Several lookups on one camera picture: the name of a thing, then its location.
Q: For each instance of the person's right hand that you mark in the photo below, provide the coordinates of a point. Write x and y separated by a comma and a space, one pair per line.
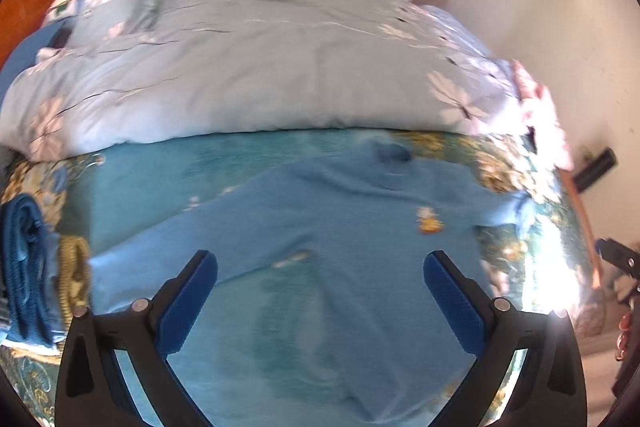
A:
626, 332

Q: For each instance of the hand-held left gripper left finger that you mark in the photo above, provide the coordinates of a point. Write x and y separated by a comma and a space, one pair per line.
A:
187, 302

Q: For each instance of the teal floral plush blanket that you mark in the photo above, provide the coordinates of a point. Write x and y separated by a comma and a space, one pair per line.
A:
150, 172

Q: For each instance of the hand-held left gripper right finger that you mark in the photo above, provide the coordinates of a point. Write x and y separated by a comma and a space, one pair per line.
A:
452, 302

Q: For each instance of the blue pillow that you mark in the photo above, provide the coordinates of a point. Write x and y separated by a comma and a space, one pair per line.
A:
52, 38

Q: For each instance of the pink quilt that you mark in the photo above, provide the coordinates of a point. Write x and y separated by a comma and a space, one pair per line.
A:
547, 122

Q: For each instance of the yellow knitted garment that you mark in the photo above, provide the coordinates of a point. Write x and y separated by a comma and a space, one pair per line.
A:
75, 272

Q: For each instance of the black tower fan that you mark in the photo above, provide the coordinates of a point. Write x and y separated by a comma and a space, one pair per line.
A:
595, 169

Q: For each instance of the grey floral duvet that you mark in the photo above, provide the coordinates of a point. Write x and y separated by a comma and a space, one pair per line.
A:
250, 57

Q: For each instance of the blue sweater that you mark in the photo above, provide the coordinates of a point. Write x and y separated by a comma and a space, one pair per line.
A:
350, 217

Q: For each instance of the wooden bed frame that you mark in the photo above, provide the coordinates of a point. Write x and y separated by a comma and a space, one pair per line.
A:
582, 217

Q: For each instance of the folded blue knitted garment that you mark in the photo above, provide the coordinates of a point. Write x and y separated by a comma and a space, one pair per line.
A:
25, 267

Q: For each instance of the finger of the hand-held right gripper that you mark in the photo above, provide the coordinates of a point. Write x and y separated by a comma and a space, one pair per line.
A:
620, 254

